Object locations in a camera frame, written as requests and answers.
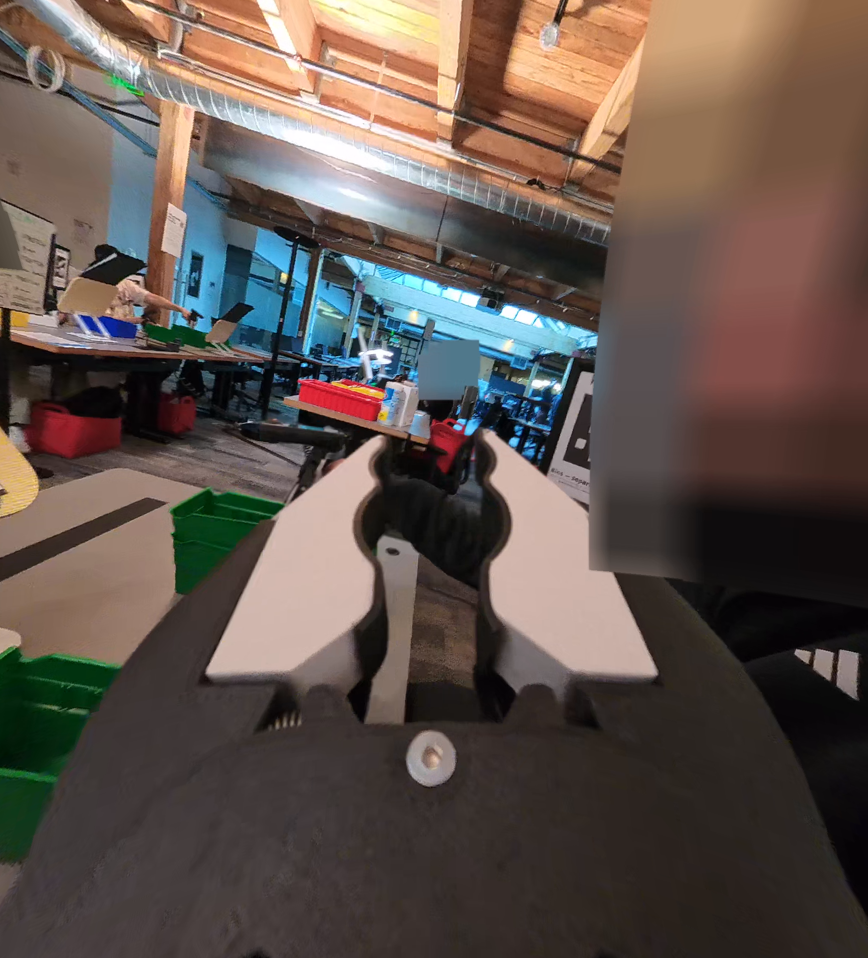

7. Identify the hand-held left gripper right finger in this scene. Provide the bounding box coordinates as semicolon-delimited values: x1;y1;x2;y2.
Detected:
476;429;660;706

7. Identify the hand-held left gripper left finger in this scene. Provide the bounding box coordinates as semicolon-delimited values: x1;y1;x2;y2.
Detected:
204;434;394;701

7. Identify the person's right forearm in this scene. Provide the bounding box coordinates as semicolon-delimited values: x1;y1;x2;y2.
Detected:
388;478;496;588

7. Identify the red plastic tray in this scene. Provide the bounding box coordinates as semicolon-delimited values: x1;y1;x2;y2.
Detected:
298;379;384;422

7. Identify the red bag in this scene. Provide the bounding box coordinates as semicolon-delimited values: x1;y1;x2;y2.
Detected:
429;418;471;474
156;392;197;437
28;400;123;460

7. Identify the black and white tag poster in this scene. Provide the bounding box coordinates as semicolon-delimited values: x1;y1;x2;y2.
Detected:
542;358;598;511

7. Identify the black office chair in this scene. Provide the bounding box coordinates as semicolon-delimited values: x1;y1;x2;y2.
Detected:
434;383;483;496

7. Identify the black floor lamp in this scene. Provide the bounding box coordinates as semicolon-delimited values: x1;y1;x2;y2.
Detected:
258;225;323;422

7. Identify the black tape strip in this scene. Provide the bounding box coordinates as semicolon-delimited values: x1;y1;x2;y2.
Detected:
0;497;169;603

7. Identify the long wooden work table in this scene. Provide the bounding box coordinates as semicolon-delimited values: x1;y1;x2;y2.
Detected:
0;313;285;443

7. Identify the white notice board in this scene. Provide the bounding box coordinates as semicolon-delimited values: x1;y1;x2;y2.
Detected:
0;201;57;315

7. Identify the silver ventilation duct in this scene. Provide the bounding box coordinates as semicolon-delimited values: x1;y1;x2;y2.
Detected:
15;0;618;244

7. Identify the wooden support post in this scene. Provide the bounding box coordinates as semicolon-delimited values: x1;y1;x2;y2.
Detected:
148;101;197;330

